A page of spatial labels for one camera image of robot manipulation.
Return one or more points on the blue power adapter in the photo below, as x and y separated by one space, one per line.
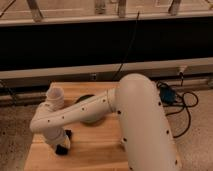
167 95

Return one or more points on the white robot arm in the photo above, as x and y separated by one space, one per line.
146 132

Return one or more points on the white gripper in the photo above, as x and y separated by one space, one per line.
59 139

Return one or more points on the wooden table top board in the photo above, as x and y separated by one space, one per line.
94 147

